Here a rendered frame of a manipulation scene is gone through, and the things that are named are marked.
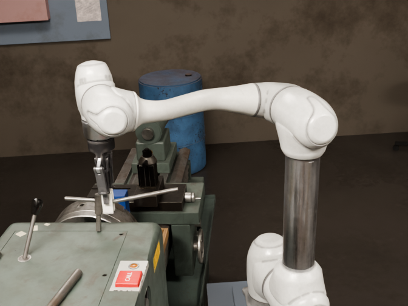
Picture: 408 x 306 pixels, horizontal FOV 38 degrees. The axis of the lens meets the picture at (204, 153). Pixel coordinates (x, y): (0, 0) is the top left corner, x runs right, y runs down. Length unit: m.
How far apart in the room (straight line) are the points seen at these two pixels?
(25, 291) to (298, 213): 0.78
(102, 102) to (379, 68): 4.56
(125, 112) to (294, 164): 0.54
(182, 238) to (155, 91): 2.38
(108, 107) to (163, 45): 4.03
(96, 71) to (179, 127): 3.34
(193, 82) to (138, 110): 3.41
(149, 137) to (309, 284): 1.42
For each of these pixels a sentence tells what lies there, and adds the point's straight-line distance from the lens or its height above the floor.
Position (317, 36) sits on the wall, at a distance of 5.56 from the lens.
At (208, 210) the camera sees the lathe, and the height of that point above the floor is 0.54.
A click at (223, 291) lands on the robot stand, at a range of 2.36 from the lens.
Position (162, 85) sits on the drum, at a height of 0.81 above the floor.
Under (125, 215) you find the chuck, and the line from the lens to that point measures 2.01.
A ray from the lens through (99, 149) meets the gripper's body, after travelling 1.65.
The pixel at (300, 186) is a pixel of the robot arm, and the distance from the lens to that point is 1.72.
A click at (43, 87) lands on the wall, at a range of 5.65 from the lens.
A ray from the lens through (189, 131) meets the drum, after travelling 4.93.
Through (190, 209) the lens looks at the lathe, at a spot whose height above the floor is 0.93.
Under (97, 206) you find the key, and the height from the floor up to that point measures 1.34.
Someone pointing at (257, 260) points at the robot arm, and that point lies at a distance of 2.03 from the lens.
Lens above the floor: 2.14
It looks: 23 degrees down
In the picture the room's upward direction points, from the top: 3 degrees counter-clockwise
